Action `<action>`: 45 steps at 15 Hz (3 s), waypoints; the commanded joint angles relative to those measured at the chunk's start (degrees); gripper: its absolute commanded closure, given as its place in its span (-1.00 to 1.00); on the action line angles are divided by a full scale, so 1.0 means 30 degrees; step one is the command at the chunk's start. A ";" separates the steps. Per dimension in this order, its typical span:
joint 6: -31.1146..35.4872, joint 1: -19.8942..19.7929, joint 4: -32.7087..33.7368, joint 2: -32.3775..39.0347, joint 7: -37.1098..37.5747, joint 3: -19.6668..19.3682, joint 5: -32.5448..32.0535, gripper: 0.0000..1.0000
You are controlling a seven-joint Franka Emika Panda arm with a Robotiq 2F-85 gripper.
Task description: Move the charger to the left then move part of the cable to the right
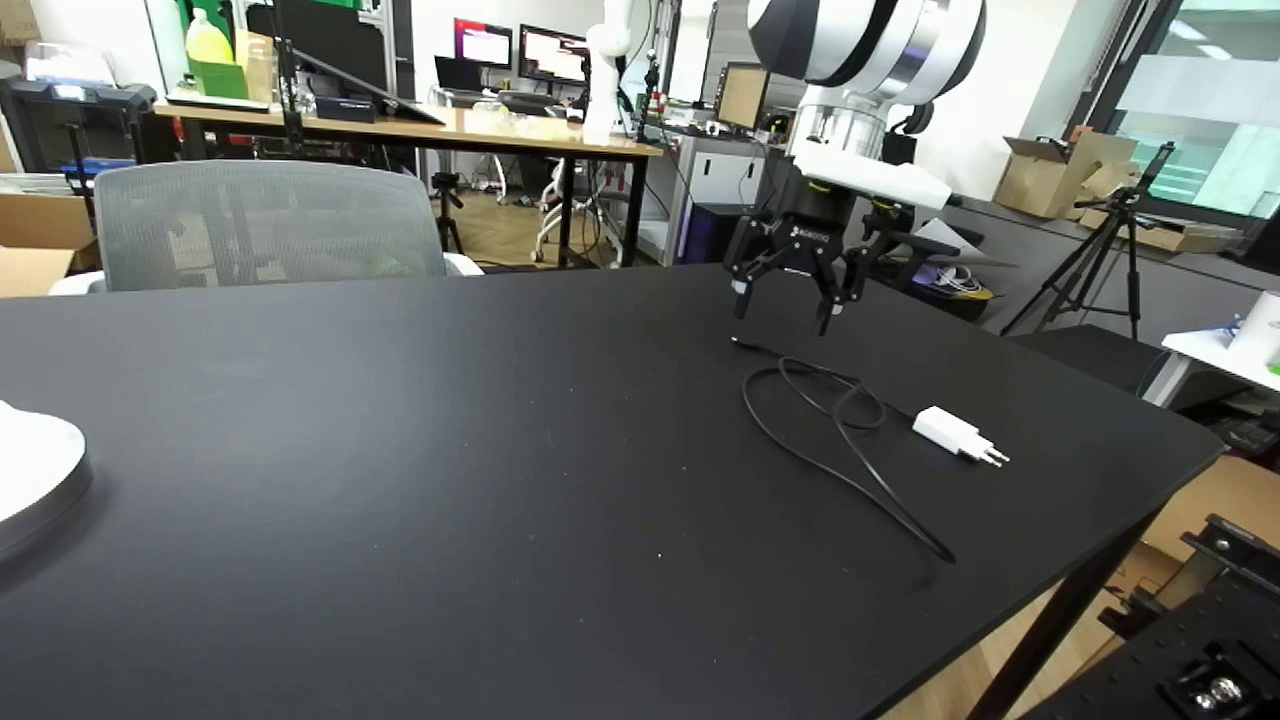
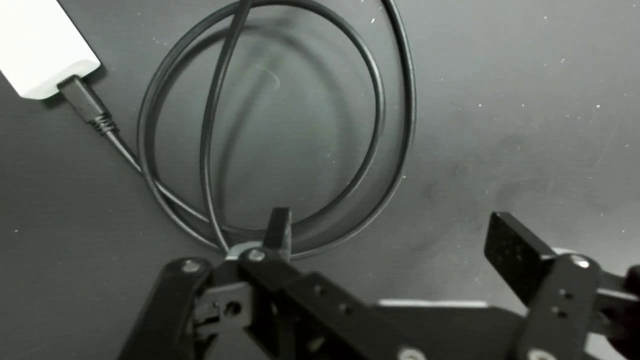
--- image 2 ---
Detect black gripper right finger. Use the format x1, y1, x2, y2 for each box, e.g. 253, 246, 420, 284
485, 211, 640, 360

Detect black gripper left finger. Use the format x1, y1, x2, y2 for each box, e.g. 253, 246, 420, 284
118, 206, 402, 360

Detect black charging cable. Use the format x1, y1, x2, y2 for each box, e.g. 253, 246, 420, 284
56, 0, 419, 259

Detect white wall charger plug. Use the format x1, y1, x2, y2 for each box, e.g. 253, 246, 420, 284
0, 0, 104, 105

